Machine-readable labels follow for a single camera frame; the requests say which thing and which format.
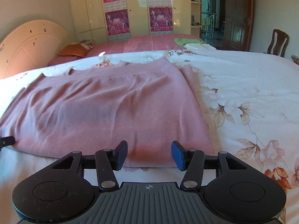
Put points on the pink checked bedspread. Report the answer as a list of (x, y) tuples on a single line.
[(160, 42)]

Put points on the pink knit sweater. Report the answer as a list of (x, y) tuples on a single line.
[(147, 105)]

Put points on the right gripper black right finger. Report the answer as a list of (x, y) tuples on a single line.
[(192, 162)]

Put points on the purple calendar poster right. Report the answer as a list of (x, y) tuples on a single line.
[(160, 17)]

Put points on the purple calendar poster left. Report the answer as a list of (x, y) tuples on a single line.
[(116, 16)]

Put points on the white floral bed sheet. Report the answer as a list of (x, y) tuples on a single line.
[(249, 100)]

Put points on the dark wooden chair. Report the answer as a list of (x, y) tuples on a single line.
[(279, 43)]

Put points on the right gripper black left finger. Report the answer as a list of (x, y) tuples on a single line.
[(107, 161)]

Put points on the dark wooden door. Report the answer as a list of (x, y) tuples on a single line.
[(238, 25)]

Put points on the green folded cloth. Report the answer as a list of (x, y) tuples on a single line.
[(185, 41)]

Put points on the cream arched headboard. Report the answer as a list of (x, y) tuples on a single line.
[(32, 45)]

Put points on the orange striped pillow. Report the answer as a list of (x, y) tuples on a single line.
[(76, 50)]

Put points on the purple calendar poster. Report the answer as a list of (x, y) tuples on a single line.
[(116, 16), (160, 17)]

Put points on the white folded cloth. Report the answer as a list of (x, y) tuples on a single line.
[(199, 47)]

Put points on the cream glossy wardrobe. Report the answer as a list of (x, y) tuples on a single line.
[(90, 23)]

